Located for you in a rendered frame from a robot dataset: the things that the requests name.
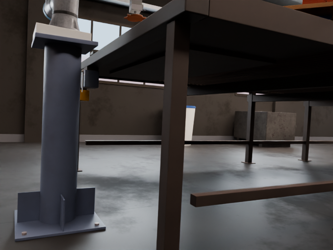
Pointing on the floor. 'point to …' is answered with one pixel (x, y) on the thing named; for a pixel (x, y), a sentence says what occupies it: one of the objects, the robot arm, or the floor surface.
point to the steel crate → (267, 127)
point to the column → (58, 149)
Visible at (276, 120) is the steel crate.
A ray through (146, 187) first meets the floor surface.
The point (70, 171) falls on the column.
